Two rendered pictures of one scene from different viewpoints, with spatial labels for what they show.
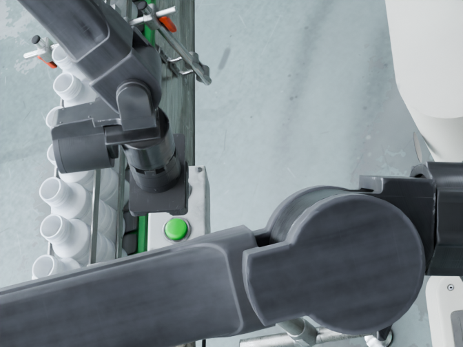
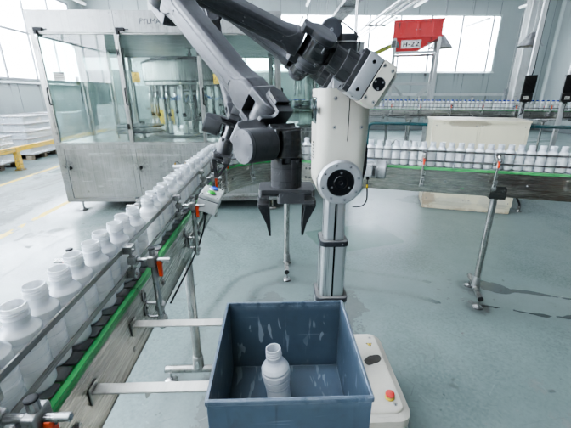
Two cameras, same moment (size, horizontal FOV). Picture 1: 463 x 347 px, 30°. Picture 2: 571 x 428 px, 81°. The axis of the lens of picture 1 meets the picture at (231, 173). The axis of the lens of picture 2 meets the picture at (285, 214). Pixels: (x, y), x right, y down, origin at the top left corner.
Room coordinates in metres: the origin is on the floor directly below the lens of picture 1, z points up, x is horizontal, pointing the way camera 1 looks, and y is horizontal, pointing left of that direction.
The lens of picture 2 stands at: (-0.49, 0.67, 1.48)
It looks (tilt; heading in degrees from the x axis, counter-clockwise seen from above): 20 degrees down; 321
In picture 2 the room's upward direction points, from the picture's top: straight up
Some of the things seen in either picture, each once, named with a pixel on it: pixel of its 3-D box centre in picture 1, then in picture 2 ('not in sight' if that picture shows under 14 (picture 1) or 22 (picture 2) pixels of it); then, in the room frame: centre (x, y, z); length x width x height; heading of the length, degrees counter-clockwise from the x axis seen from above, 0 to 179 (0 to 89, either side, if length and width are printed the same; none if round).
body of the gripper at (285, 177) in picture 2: not in sight; (285, 176); (-0.01, 0.29, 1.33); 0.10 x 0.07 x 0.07; 54
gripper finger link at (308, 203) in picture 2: not in sight; (295, 211); (-0.02, 0.27, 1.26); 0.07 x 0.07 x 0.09; 54
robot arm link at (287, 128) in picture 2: not in sight; (284, 143); (-0.01, 0.29, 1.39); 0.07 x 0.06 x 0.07; 93
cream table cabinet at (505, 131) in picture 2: not in sight; (466, 163); (1.51, -4.12, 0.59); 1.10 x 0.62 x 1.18; 35
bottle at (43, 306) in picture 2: not in sight; (44, 323); (0.19, 0.70, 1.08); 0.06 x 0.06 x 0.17
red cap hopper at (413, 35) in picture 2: not in sight; (409, 98); (3.68, -6.00, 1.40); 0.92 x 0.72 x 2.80; 35
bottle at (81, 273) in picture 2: not in sight; (80, 288); (0.28, 0.63, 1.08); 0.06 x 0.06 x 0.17
